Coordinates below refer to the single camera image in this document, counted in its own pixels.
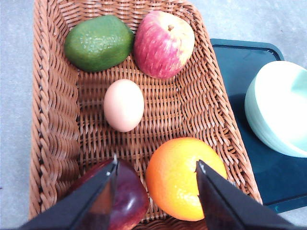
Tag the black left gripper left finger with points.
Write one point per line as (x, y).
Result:
(87, 208)

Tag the light green ceramic bowl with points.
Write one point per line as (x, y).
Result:
(276, 107)

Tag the brown wicker basket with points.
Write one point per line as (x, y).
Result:
(72, 137)

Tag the beige egg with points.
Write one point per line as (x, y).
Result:
(123, 105)

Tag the dark red apple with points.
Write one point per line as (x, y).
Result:
(120, 203)

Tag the dark blue rectangular tray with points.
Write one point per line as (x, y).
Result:
(280, 179)

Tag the orange fruit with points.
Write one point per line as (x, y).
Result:
(171, 177)

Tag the green avocado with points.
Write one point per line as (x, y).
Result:
(98, 43)

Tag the red yellow apple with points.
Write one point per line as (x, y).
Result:
(163, 43)

